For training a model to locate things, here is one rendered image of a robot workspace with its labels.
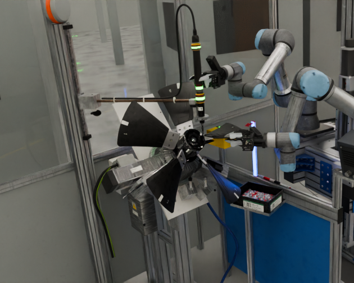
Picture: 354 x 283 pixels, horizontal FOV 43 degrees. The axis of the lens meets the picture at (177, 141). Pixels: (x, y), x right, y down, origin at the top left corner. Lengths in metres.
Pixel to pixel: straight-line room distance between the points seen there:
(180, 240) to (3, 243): 0.99
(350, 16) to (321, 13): 3.25
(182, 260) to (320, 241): 0.74
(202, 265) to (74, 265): 0.94
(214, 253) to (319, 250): 1.18
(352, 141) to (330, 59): 4.04
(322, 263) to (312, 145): 0.71
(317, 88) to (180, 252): 1.15
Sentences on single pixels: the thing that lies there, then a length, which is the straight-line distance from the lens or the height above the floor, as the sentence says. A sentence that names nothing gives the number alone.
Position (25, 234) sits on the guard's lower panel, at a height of 0.66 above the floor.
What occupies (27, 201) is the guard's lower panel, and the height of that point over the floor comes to 0.86.
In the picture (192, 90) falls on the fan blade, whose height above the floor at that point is 1.41.
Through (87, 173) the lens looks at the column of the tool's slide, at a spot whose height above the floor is 0.98.
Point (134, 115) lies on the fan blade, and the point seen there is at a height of 1.37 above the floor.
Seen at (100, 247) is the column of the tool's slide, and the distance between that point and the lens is 2.80.
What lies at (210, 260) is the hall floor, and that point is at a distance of 3.40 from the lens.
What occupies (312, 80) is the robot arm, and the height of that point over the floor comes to 1.48.
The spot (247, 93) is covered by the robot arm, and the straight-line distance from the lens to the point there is 2.32.
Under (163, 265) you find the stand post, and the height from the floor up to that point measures 0.33.
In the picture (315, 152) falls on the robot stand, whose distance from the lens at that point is 2.72.
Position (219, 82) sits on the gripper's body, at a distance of 2.25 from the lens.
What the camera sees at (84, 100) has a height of 1.40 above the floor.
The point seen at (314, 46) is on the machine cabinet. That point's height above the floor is 1.02.
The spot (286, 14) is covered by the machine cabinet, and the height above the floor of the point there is 1.50.
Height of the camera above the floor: 1.94
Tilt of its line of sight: 20 degrees down
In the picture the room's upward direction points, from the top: 6 degrees counter-clockwise
